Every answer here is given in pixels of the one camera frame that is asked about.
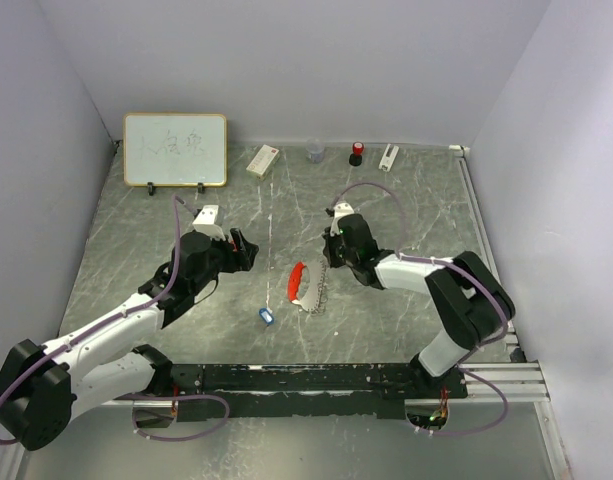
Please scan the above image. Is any white stapler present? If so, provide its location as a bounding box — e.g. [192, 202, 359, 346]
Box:
[378, 143, 399, 172]

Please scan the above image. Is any small whiteboard yellow frame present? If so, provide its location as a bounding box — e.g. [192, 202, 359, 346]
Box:
[123, 112, 227, 187]

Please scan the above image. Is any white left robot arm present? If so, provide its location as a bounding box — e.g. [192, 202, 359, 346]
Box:
[0, 228, 259, 451]

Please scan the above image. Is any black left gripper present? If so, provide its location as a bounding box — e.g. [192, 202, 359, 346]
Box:
[191, 227, 259, 293]

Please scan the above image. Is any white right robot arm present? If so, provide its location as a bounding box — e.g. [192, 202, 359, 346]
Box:
[323, 204, 516, 398]

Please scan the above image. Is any clear jar of paperclips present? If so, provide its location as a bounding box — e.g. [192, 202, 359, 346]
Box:
[305, 138, 325, 164]

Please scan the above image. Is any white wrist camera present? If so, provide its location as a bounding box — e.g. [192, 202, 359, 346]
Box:
[332, 202, 355, 218]
[192, 205, 226, 241]

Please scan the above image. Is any aluminium rail frame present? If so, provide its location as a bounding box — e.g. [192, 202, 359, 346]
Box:
[448, 143, 570, 480]

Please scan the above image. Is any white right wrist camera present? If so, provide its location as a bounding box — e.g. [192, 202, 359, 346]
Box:
[332, 202, 355, 218]

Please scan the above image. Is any blue tagged key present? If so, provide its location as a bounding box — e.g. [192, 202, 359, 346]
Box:
[259, 307, 275, 326]

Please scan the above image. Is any black whiteboard stand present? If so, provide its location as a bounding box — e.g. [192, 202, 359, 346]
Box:
[146, 182, 206, 196]

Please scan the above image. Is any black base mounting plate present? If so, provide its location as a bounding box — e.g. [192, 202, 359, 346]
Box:
[171, 363, 467, 420]

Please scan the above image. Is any red handled key organizer ring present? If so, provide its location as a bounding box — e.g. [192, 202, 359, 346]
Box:
[287, 258, 333, 316]

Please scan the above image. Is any red black stamp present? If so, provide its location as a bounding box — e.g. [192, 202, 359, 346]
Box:
[349, 142, 365, 166]

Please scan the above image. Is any white cardboard box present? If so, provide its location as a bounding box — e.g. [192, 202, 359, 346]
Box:
[246, 144, 279, 180]

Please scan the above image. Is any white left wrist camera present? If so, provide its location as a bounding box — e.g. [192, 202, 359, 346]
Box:
[192, 205, 226, 241]

